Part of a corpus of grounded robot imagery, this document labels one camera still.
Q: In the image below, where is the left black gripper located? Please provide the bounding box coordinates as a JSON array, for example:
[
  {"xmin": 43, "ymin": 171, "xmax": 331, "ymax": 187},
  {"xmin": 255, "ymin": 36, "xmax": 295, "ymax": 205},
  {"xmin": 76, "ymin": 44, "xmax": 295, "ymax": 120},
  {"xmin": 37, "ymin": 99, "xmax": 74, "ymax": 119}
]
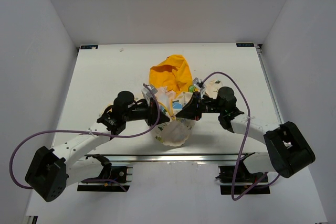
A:
[{"xmin": 123, "ymin": 98, "xmax": 170, "ymax": 127}]

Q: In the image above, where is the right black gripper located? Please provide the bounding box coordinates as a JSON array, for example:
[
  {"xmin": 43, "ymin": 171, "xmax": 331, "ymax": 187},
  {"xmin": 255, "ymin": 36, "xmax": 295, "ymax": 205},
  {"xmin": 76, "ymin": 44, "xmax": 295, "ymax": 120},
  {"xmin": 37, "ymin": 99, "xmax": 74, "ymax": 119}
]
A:
[{"xmin": 176, "ymin": 91, "xmax": 224, "ymax": 121}]

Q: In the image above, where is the yellow cream dinosaur print jacket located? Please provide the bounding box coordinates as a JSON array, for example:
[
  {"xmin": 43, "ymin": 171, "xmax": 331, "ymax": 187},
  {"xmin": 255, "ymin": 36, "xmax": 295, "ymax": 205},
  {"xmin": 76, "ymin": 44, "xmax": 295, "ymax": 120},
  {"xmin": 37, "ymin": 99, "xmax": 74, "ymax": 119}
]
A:
[{"xmin": 149, "ymin": 55, "xmax": 199, "ymax": 147}]

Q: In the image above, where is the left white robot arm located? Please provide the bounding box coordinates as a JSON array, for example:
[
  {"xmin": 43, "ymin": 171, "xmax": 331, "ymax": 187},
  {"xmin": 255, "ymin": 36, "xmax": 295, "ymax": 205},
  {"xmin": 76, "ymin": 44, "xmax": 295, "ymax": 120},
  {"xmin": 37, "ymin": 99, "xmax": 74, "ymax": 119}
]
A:
[{"xmin": 25, "ymin": 85, "xmax": 169, "ymax": 202}]

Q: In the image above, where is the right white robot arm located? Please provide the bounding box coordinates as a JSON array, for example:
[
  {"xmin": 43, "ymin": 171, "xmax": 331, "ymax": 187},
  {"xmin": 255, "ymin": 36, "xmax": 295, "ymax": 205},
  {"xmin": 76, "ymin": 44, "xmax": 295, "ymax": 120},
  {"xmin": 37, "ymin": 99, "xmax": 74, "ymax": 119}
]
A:
[{"xmin": 176, "ymin": 87, "xmax": 316, "ymax": 182}]

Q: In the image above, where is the right blue table label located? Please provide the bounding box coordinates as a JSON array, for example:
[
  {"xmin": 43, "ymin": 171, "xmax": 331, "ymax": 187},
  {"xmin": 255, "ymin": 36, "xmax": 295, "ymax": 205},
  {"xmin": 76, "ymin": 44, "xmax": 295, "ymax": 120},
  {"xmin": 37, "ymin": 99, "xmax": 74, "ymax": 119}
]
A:
[{"xmin": 236, "ymin": 42, "xmax": 255, "ymax": 48}]

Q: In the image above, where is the blue table label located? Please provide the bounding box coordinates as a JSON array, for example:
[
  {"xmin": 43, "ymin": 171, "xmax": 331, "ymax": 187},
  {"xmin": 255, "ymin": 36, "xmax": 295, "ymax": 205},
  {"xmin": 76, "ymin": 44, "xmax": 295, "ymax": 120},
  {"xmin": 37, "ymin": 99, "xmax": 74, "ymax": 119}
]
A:
[
  {"xmin": 236, "ymin": 42, "xmax": 255, "ymax": 48},
  {"xmin": 80, "ymin": 45, "xmax": 98, "ymax": 50}
]

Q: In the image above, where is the left blue table label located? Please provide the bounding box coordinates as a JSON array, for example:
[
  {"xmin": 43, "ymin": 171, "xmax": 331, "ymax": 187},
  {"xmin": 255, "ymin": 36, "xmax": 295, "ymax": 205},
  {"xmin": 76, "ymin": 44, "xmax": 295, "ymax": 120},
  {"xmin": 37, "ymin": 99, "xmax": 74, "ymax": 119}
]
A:
[{"xmin": 80, "ymin": 45, "xmax": 98, "ymax": 50}]

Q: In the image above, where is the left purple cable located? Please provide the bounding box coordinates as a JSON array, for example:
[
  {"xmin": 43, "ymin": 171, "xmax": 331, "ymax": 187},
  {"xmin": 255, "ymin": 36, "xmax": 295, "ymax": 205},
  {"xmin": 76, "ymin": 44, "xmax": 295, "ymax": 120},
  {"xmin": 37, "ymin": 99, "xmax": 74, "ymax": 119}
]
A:
[{"xmin": 9, "ymin": 83, "xmax": 161, "ymax": 192}]

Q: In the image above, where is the purple cable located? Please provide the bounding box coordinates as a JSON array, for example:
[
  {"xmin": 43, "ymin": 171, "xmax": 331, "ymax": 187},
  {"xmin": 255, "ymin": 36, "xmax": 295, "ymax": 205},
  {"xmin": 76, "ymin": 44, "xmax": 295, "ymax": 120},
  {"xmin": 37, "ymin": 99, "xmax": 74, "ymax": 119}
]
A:
[
  {"xmin": 9, "ymin": 83, "xmax": 161, "ymax": 192},
  {"xmin": 202, "ymin": 71, "xmax": 279, "ymax": 201}
]

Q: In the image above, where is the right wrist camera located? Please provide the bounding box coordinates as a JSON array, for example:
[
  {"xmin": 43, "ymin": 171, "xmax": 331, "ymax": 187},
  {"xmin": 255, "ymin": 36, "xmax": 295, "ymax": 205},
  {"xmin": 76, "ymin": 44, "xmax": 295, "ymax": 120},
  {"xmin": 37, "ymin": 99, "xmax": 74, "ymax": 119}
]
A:
[{"xmin": 190, "ymin": 78, "xmax": 206, "ymax": 96}]

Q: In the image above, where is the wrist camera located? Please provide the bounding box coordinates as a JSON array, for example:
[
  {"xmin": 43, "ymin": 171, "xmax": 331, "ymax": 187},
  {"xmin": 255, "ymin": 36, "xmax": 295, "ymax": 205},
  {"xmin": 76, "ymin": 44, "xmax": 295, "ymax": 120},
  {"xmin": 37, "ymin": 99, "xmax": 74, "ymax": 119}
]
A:
[
  {"xmin": 141, "ymin": 83, "xmax": 158, "ymax": 100},
  {"xmin": 190, "ymin": 78, "xmax": 206, "ymax": 96}
]

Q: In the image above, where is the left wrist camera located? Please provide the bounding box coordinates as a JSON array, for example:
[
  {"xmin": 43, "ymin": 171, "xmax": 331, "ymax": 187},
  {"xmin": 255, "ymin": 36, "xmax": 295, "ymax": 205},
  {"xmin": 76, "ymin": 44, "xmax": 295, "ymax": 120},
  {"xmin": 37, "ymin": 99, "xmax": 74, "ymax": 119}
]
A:
[{"xmin": 141, "ymin": 83, "xmax": 158, "ymax": 100}]

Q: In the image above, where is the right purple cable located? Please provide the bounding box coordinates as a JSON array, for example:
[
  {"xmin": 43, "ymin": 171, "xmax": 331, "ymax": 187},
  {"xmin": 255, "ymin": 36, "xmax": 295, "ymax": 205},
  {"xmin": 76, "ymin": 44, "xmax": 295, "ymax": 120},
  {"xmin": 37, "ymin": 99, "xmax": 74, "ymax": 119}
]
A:
[{"xmin": 202, "ymin": 71, "xmax": 279, "ymax": 201}]

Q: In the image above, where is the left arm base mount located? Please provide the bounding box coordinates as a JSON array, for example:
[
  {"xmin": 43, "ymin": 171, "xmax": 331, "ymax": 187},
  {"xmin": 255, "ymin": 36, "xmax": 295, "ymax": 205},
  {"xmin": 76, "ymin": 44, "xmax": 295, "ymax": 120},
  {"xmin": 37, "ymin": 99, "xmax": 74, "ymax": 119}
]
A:
[{"xmin": 77, "ymin": 154, "xmax": 133, "ymax": 193}]

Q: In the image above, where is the aluminium table front rail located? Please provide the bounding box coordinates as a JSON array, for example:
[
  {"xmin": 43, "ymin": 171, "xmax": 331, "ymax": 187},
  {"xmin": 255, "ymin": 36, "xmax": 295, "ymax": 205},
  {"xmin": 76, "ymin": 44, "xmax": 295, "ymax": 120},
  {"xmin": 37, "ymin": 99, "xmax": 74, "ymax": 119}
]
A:
[{"xmin": 83, "ymin": 153, "xmax": 268, "ymax": 163}]

